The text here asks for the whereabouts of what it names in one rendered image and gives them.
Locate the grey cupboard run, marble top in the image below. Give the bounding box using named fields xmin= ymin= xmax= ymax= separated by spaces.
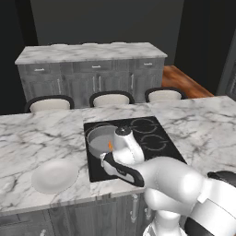
xmin=14 ymin=41 xmax=169 ymax=109

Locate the grey drawer front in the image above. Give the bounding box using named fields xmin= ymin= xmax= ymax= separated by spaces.
xmin=0 ymin=210 xmax=50 ymax=236

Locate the silver cupboard handle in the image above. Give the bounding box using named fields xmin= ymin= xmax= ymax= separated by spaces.
xmin=129 ymin=194 xmax=139 ymax=224

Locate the grey metal pot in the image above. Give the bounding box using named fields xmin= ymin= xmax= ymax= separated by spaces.
xmin=86 ymin=124 xmax=120 ymax=159

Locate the grey cupboard door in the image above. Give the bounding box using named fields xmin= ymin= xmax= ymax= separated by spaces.
xmin=49 ymin=195 xmax=146 ymax=236

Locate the black hob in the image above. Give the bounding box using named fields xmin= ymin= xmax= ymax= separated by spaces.
xmin=83 ymin=115 xmax=188 ymax=183

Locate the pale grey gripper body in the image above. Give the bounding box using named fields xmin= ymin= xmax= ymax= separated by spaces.
xmin=99 ymin=152 xmax=109 ymax=169

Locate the black stool with white seat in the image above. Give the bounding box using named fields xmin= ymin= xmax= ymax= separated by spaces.
xmin=24 ymin=94 xmax=76 ymax=113
xmin=144 ymin=87 xmax=189 ymax=103
xmin=88 ymin=89 xmax=136 ymax=108

